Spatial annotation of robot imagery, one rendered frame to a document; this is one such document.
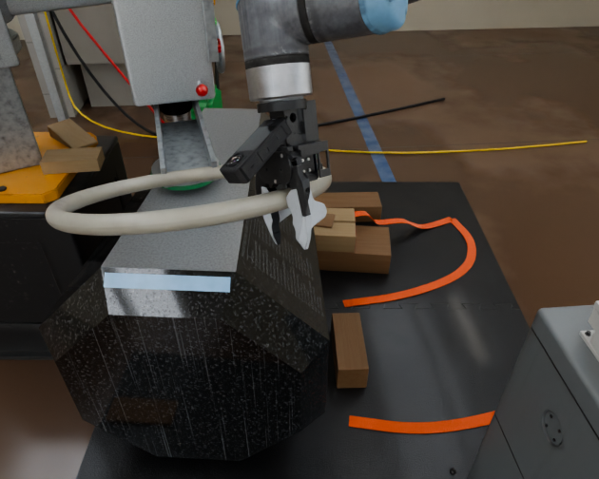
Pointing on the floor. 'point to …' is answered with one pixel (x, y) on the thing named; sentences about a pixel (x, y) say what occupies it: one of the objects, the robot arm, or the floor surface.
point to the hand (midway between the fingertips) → (286, 239)
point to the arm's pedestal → (553, 408)
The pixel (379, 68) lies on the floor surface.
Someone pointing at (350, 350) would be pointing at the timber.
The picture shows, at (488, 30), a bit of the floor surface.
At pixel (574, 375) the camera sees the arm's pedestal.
